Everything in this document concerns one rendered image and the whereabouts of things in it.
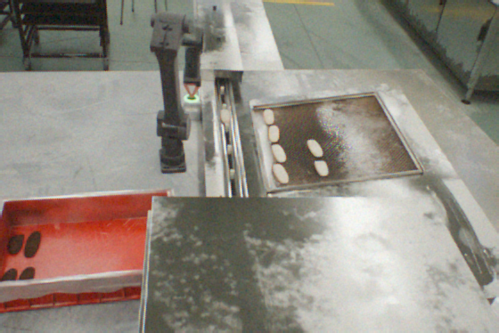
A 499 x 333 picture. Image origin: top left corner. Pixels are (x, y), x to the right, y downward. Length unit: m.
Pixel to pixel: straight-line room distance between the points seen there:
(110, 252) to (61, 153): 0.51
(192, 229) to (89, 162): 1.00
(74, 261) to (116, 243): 0.12
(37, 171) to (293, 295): 1.19
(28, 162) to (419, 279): 1.35
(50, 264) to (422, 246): 0.97
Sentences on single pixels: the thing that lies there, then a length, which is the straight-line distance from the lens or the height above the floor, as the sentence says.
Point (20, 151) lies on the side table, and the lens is 1.90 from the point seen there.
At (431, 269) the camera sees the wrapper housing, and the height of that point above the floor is 1.30.
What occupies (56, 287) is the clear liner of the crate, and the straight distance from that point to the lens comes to 1.31.
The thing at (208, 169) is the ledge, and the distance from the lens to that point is 1.69.
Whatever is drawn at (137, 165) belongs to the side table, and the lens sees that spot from 1.78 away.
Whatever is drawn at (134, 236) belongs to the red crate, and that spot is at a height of 0.82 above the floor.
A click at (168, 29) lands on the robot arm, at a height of 1.33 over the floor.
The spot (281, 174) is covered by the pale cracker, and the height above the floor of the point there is 0.91.
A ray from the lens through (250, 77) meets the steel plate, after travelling 2.36.
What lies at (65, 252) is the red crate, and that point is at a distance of 1.50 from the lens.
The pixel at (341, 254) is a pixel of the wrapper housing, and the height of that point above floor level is 1.30.
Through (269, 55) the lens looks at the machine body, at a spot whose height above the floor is 0.82.
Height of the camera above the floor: 1.90
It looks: 37 degrees down
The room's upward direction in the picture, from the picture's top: 7 degrees clockwise
